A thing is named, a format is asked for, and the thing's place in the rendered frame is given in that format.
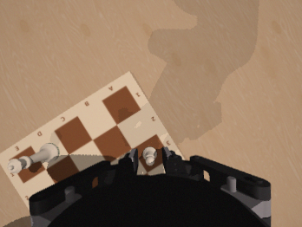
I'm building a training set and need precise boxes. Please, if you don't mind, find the white pawn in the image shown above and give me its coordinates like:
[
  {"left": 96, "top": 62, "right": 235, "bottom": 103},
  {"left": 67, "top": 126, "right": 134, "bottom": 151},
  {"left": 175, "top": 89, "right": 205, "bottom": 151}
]
[{"left": 143, "top": 146, "right": 157, "bottom": 165}]

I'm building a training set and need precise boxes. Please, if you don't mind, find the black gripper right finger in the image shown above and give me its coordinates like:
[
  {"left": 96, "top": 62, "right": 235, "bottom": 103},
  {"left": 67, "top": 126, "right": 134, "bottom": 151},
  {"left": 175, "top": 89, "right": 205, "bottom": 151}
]
[{"left": 162, "top": 147, "right": 271, "bottom": 226}]

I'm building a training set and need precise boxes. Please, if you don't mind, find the wooden chessboard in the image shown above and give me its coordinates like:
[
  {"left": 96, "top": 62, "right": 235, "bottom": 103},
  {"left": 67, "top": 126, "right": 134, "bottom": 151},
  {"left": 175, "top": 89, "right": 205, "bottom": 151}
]
[{"left": 0, "top": 72, "right": 185, "bottom": 209}]

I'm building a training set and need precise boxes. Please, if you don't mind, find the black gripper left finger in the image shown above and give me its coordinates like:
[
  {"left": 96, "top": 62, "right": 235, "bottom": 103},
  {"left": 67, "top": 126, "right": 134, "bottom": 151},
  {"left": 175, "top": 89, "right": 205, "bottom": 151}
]
[{"left": 29, "top": 148, "right": 139, "bottom": 227}]

